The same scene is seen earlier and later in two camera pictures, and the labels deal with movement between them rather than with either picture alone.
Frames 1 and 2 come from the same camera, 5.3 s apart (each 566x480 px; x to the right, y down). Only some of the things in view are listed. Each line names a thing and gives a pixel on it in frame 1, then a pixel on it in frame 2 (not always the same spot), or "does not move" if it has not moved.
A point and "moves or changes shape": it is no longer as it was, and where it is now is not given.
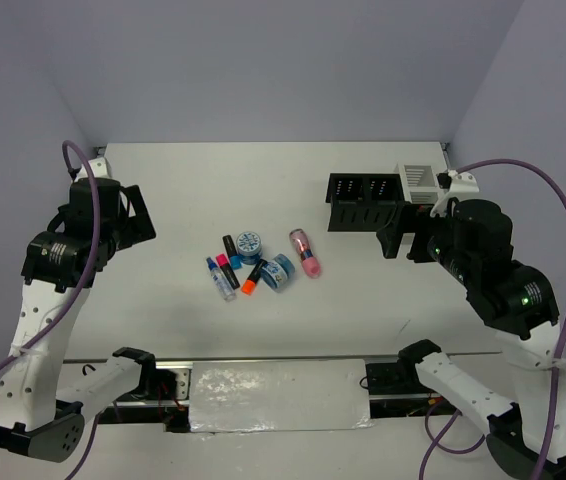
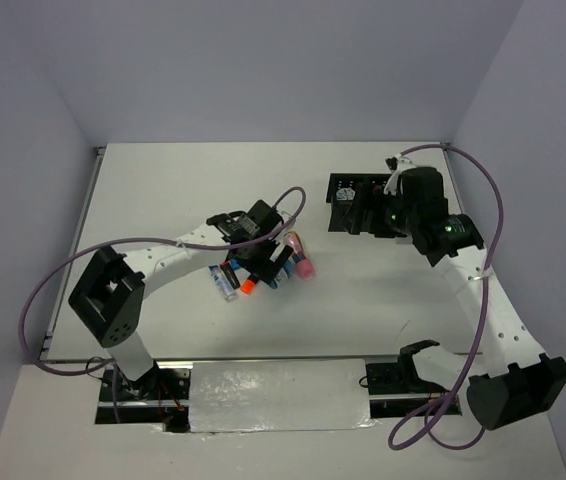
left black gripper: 139,226 -> 259,268
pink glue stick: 311,265 moves or changes shape
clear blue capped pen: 226,288 does not move
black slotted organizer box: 363,202 does not move
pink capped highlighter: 227,268 does not move
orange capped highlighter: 249,284 does not move
